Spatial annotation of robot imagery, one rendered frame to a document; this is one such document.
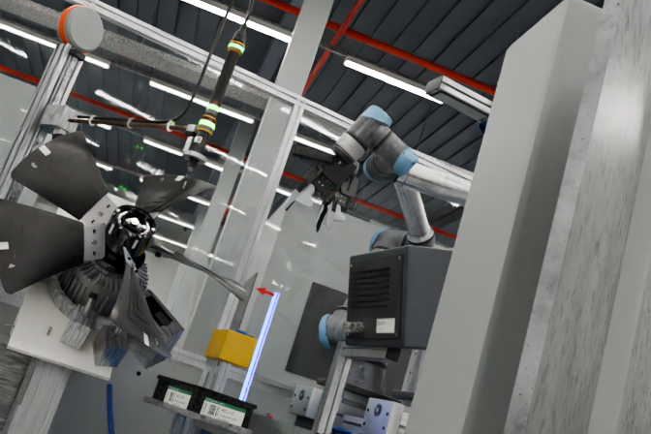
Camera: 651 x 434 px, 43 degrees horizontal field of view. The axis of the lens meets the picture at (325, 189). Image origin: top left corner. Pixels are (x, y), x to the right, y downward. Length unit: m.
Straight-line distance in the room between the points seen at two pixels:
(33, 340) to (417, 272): 1.05
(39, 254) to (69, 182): 0.28
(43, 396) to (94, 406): 0.66
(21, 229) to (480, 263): 1.89
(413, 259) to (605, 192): 1.39
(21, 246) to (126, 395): 1.01
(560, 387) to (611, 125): 0.05
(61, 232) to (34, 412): 0.47
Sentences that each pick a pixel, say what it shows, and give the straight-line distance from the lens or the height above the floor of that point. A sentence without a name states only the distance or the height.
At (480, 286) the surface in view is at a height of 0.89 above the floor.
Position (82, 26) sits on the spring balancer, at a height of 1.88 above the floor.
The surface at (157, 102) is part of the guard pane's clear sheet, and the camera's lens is 3.06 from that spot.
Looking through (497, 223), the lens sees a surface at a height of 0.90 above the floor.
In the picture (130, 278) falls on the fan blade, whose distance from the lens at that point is 2.07.
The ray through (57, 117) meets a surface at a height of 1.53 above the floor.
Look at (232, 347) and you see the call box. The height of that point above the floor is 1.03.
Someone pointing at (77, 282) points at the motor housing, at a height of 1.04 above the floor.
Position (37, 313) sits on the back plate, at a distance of 2.26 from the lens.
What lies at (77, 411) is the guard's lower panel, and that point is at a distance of 2.92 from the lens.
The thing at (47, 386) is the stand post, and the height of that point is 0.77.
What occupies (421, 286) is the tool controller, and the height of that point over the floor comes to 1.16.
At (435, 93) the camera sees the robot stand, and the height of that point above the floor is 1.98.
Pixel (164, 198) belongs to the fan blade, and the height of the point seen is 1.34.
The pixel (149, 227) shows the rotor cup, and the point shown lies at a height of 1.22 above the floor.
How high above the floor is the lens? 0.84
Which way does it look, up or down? 16 degrees up
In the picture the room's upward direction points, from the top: 18 degrees clockwise
